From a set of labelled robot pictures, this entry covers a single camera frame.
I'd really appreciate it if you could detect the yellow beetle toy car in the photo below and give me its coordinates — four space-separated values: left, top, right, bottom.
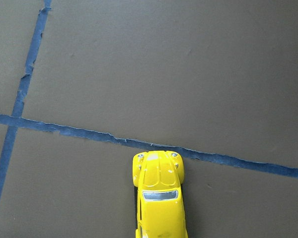
132 151 188 238

